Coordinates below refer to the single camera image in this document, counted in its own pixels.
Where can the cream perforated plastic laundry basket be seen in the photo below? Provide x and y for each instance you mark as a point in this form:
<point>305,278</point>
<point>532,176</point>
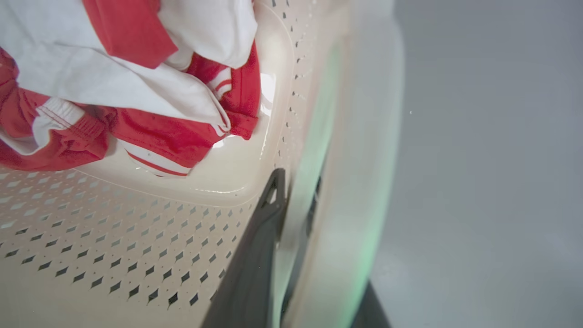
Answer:
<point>136,255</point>

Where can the white shirt with red trim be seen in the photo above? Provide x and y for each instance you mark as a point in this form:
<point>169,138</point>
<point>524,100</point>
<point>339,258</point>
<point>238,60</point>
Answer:
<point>114,86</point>

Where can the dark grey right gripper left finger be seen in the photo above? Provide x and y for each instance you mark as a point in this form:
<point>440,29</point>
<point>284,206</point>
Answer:
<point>250,273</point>

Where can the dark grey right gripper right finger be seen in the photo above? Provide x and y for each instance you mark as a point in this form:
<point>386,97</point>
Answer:
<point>370,314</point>

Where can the red garment with white stripes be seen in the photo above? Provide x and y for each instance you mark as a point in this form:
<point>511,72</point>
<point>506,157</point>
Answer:
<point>177,136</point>

